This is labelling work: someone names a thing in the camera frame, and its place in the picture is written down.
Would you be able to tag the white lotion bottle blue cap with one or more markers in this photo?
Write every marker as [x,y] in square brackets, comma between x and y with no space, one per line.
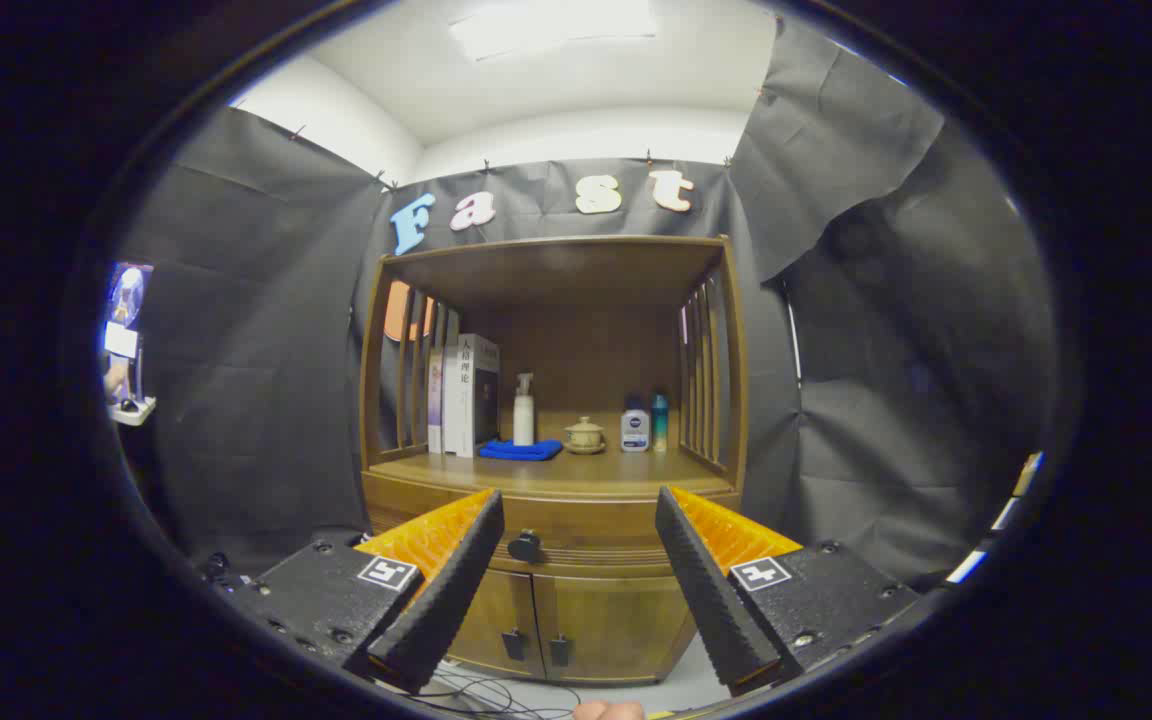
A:
[635,430]

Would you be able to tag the black electronic device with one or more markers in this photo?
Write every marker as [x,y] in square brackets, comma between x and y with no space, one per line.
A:
[216,568]

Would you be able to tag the wooden drawer with black knob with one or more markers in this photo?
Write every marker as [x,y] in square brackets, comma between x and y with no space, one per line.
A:
[586,520]

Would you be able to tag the beige lidded teacup with saucer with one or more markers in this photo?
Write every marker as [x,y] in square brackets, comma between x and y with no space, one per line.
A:
[585,436]

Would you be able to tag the plain white book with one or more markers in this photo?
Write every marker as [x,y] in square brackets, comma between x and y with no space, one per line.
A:
[450,400]

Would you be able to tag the folded blue cloth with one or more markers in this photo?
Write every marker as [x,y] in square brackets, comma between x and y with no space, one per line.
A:
[521,450]

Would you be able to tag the small white shelf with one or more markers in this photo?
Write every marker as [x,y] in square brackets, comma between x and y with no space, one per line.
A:
[133,412]

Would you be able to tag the thin pale purple book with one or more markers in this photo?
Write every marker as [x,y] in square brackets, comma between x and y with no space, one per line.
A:
[435,400]

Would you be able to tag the black backdrop cloth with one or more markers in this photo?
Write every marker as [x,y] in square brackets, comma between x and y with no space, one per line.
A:
[256,350]

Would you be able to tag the white book with dark cover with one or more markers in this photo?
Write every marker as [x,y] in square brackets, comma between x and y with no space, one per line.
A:
[481,390]

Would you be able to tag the white pump bottle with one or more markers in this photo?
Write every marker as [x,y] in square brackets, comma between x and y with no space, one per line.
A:
[524,420]

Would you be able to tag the brown wooden cabinet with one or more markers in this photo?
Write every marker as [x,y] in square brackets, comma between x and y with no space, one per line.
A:
[586,270]

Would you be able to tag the ceiling light panel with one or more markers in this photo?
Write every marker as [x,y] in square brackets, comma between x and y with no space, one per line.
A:
[551,28]

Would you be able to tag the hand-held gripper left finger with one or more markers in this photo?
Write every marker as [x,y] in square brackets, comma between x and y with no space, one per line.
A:
[456,580]

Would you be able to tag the teal bottle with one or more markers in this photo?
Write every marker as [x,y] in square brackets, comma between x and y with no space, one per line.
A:
[659,425]

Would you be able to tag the wooden cabinet door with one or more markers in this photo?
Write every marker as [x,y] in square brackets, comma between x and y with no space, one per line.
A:
[501,620]
[616,625]

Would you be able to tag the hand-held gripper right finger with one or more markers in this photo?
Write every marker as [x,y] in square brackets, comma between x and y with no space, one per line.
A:
[706,590]

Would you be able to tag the wooden countertop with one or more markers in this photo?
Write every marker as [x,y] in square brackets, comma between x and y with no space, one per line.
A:
[616,468]

